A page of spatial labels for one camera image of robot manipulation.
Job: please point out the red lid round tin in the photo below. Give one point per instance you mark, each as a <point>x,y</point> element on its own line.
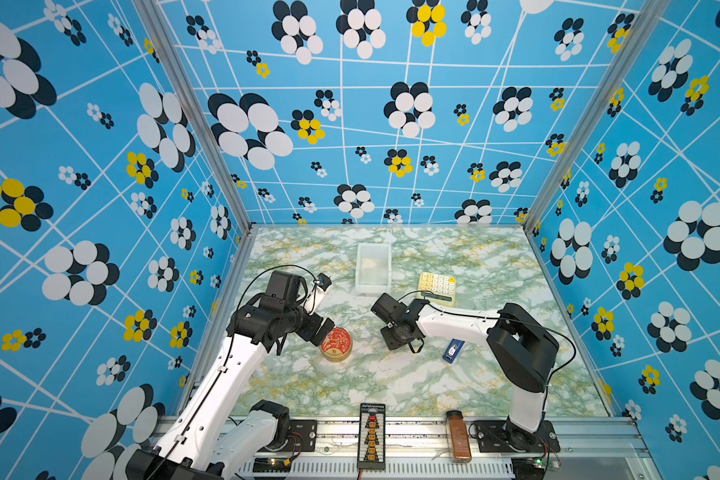
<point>337,345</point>

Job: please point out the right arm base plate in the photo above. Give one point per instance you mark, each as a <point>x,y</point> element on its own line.
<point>499,436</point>

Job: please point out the brown spice bottle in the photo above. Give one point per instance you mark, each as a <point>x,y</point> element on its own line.
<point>458,437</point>

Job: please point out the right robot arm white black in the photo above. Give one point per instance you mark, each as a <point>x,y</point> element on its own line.
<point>525,351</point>

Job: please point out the black power strip orange plugs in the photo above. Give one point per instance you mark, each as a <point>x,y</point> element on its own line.
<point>371,454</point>

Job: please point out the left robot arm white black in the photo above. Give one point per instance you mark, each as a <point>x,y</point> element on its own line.
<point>195,447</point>

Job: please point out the white translucent plastic bin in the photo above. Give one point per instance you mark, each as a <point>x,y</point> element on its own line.
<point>373,274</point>

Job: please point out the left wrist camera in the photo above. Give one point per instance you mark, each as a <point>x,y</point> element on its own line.
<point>322,283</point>

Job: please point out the aluminium front rail frame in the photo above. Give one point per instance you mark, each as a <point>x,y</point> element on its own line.
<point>417,448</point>

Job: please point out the yellow calculator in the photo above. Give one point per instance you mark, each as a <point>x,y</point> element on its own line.
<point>437,288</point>

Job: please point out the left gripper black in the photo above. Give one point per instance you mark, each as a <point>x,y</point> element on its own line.
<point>310,332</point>

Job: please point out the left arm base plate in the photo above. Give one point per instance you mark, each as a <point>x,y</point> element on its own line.
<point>301,437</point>

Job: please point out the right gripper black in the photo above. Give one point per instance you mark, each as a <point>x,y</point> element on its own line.
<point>386,339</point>

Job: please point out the blue black stapler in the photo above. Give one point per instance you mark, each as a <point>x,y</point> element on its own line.
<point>453,350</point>

